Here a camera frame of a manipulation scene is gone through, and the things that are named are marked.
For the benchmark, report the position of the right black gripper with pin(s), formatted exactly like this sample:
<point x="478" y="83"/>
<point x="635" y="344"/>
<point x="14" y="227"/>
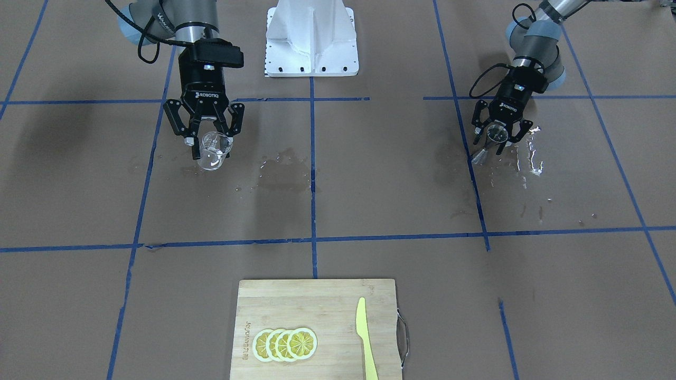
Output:
<point x="203" y="88"/>

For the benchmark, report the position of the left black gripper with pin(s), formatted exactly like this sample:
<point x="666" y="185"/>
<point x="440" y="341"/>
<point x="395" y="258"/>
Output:
<point x="505" y="107"/>

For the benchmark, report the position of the steel double jigger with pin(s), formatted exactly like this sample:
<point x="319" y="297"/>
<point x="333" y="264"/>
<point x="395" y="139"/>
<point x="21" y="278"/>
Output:
<point x="496" y="135"/>

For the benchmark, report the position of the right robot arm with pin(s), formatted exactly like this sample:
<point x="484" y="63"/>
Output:
<point x="177" y="23"/>

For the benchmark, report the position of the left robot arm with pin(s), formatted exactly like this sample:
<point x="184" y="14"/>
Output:
<point x="535" y="39"/>

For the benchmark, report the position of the bamboo cutting board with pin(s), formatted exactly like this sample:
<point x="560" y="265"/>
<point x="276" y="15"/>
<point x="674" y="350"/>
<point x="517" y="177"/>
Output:
<point x="328" y="307"/>

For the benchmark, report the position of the yellow plastic knife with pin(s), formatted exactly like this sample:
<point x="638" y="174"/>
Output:
<point x="362" y="330"/>

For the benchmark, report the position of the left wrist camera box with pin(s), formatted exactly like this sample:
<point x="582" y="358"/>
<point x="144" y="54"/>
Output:
<point x="526" y="79"/>

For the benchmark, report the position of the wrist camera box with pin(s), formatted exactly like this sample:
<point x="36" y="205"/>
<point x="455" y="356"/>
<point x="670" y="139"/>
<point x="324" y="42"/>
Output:
<point x="216" y="51"/>
<point x="526" y="79"/>

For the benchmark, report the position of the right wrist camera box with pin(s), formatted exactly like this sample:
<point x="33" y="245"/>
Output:
<point x="216" y="51"/>

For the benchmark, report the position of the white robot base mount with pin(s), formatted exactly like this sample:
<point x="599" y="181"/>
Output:
<point x="311" y="39"/>

